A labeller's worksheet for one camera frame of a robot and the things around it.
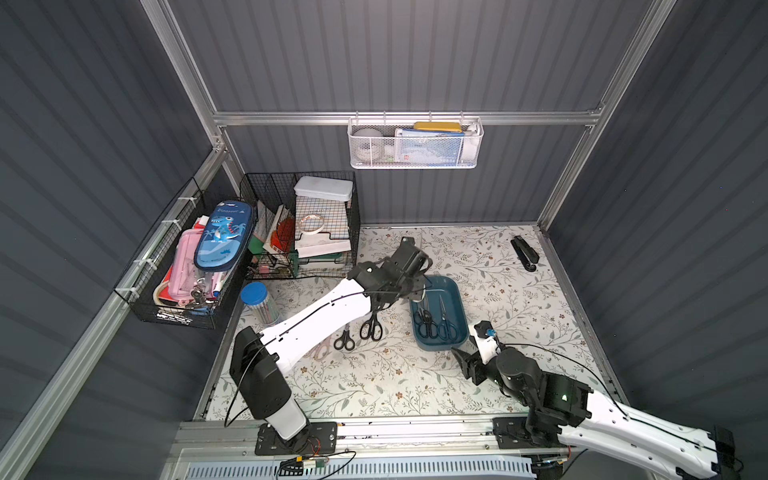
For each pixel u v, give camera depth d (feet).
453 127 2.90
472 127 2.85
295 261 3.26
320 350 2.92
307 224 3.07
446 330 2.99
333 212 3.19
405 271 1.87
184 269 2.23
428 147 2.84
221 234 2.28
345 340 2.98
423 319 3.06
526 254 3.63
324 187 3.36
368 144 2.72
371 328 3.05
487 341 2.07
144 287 2.03
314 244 2.99
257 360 1.36
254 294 2.61
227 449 2.39
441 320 3.07
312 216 3.15
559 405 1.76
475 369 2.12
